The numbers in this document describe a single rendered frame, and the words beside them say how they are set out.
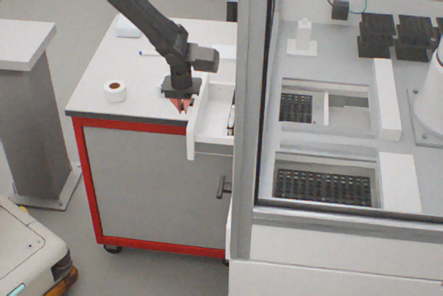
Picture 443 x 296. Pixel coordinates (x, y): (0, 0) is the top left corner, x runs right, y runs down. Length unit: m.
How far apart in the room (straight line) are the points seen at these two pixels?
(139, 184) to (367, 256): 1.08
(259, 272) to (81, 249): 1.36
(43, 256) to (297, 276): 1.13
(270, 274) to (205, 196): 0.86
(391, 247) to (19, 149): 1.74
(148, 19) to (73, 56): 2.30
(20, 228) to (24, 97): 0.49
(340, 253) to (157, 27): 0.63
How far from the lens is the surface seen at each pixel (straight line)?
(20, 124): 2.43
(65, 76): 3.44
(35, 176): 2.60
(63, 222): 2.59
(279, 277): 1.23
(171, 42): 1.39
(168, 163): 1.96
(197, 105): 1.58
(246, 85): 0.90
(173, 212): 2.13
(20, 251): 2.15
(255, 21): 0.84
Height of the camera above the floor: 1.88
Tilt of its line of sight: 41 degrees down
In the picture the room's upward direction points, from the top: straight up
